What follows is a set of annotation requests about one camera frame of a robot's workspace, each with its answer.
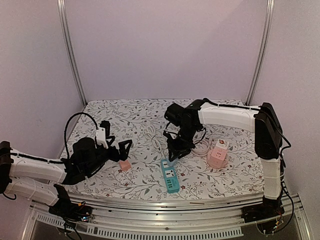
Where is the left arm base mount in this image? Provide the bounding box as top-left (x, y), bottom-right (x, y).
top-left (48, 184), bottom-right (93, 222)

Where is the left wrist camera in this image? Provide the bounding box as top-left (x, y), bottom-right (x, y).
top-left (95, 120), bottom-right (111, 149)

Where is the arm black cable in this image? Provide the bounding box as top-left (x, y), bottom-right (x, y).
top-left (163, 122), bottom-right (208, 146)
top-left (63, 112), bottom-right (100, 158)

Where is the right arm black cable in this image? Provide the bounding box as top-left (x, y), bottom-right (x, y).
top-left (163, 122), bottom-right (208, 146)

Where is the floral table mat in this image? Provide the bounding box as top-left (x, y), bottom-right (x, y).
top-left (62, 99), bottom-right (265, 202)

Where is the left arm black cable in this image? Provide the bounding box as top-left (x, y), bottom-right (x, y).
top-left (63, 112), bottom-right (100, 158)

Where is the left aluminium frame post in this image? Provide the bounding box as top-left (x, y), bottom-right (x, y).
top-left (57, 0), bottom-right (88, 107)

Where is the aluminium frame post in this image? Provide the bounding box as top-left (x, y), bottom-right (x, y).
top-left (245, 0), bottom-right (275, 106)
top-left (57, 0), bottom-right (88, 107)

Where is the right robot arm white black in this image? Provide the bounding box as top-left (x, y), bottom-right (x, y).
top-left (163, 98), bottom-right (287, 218)

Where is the aluminium front rail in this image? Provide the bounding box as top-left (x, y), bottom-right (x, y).
top-left (22, 193), bottom-right (312, 240)

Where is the white bundled power cord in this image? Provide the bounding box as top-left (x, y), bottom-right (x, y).
top-left (144, 124), bottom-right (171, 161)

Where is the white cube socket adapter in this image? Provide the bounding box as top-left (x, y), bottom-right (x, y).
top-left (215, 138), bottom-right (230, 150)

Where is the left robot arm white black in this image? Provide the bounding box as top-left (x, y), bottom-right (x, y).
top-left (0, 136), bottom-right (133, 194)

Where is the small blue charger plug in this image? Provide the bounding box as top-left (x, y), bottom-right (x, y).
top-left (167, 158), bottom-right (178, 167)

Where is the right aluminium frame post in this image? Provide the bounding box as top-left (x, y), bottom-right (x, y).
top-left (245, 0), bottom-right (275, 106)

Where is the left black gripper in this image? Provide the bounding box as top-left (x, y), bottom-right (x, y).
top-left (84, 136), bottom-right (132, 176)

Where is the teal power strip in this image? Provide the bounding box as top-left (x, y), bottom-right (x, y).
top-left (160, 159), bottom-right (180, 194)

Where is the pink round power strip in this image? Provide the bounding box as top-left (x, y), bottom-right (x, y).
top-left (207, 158), bottom-right (228, 169)

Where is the pink cube socket adapter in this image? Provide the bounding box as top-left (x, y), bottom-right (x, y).
top-left (206, 147), bottom-right (227, 160)

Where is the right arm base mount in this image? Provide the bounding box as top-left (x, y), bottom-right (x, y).
top-left (241, 196), bottom-right (285, 235)

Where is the small pink charger plug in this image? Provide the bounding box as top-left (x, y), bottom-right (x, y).
top-left (119, 160), bottom-right (131, 171)

